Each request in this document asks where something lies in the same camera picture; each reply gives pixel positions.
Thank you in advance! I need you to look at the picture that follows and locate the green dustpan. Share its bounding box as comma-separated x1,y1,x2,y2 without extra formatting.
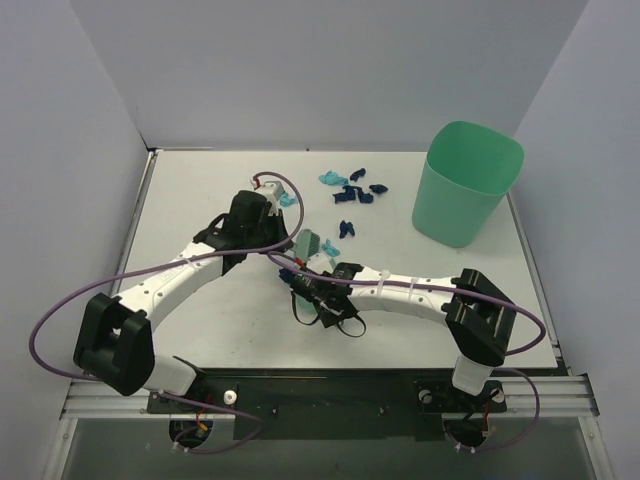
295,251,336,315

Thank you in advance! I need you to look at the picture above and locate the green hand brush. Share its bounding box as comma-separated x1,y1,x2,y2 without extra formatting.
294,229,320,263

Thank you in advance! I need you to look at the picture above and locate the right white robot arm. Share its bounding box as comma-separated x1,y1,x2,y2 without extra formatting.
291,262,516,409

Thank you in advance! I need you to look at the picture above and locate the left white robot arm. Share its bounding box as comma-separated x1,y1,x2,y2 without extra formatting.
73,181,292,412

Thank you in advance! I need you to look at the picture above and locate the light blue scrap centre-left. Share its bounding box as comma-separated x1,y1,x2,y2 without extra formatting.
279,192,298,208

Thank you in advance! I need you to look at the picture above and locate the right mixed scrap pile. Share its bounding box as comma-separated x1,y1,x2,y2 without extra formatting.
278,268,296,285

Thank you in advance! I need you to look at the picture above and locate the light blue scrap middle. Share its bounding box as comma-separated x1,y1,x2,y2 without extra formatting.
321,239,341,257

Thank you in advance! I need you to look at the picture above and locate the dark blue scrap centre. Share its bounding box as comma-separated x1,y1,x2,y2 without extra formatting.
339,220,355,239

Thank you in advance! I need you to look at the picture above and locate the light blue scrap top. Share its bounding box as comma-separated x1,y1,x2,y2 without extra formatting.
318,171,349,186

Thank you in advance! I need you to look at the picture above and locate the dark blue scrap cluster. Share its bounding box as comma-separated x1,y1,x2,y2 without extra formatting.
333,185,374,204

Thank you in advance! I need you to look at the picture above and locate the dark blue scrap top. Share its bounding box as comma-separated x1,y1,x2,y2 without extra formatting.
349,168,366,182

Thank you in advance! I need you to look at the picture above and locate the dark blue scrap right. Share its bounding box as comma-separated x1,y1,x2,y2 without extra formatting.
369,184,388,195

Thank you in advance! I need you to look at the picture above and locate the green plastic waste bin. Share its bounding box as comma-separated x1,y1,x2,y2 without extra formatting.
411,121,525,248

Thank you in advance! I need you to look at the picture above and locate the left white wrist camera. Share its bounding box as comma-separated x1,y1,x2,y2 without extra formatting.
255,180,285,203

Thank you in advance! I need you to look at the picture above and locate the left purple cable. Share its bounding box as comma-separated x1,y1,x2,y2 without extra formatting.
28,172,306,455

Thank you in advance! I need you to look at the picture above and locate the black mounting base plate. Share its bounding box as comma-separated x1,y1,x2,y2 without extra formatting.
147,369,507,441

